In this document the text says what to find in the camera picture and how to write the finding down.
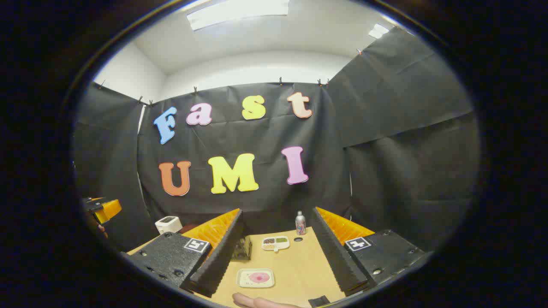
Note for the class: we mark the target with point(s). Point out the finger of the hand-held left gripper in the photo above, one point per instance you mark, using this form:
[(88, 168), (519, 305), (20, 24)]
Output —
[(112, 208)]

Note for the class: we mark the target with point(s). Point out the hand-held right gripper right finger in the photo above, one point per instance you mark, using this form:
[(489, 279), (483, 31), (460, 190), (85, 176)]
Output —
[(336, 256)]

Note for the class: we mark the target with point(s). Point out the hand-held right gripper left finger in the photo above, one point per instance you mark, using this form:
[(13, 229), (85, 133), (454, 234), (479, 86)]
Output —
[(222, 256)]

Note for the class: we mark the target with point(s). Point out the black electric oven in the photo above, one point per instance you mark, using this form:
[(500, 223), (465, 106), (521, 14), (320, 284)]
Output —
[(242, 249)]

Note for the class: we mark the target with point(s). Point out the white square plate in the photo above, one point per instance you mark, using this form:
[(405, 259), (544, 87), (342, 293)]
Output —
[(244, 278)]

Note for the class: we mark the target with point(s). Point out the pink ham slice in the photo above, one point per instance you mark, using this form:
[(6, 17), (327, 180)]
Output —
[(260, 277)]

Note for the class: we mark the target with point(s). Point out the white divided food tray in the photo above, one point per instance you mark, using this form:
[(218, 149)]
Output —
[(275, 243)]

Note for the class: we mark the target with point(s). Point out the silver drink bottle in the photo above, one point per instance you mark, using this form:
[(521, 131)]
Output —
[(300, 223)]

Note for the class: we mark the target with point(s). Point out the white toaster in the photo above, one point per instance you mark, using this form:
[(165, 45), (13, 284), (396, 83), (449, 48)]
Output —
[(168, 224)]

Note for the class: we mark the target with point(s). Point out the small ceiling light panel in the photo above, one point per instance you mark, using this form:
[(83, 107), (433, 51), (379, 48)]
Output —
[(378, 31)]

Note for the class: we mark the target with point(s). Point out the long ceiling light panel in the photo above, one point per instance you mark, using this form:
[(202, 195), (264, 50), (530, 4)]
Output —
[(237, 12)]

